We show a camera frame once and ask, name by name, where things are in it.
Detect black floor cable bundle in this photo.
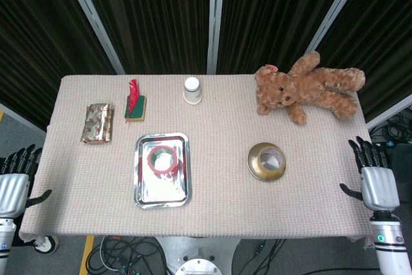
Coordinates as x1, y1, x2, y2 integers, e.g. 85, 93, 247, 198
86, 235, 168, 275

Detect red tape roll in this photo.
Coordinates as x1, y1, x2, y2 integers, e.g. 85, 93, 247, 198
147, 145, 178, 173

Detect grey partition post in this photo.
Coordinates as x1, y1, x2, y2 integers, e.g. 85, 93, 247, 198
206, 0, 226, 75
366, 94, 412, 131
59, 0, 126, 75
305, 0, 371, 54

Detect red feather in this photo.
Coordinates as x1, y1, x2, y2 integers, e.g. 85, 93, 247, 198
124, 79, 142, 124

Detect rectangular steel tray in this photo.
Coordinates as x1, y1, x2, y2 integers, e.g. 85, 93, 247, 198
133, 132, 193, 209

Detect green scrub sponge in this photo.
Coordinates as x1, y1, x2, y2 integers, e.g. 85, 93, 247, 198
124, 93, 147, 121

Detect white paper cup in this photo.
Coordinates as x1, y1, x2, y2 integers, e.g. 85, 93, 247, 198
183, 77, 203, 106

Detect beige woven tablecloth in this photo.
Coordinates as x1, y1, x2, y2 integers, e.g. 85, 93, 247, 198
18, 74, 382, 247

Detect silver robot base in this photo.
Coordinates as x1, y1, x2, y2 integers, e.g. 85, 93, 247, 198
154, 235, 242, 275

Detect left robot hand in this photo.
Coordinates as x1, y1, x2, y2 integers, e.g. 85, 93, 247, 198
0, 144, 52, 218

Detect brown teddy bear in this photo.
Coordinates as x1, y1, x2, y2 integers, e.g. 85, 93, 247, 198
254, 50, 367, 126

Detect round steel plate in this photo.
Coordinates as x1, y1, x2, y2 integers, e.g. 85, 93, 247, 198
247, 142, 288, 182

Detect tangled background cables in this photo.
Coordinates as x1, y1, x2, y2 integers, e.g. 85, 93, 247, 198
370, 112, 412, 147

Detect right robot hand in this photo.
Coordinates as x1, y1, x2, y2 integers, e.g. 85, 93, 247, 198
339, 136, 400, 213

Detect white sneaker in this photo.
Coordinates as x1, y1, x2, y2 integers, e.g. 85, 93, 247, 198
24, 234, 61, 254

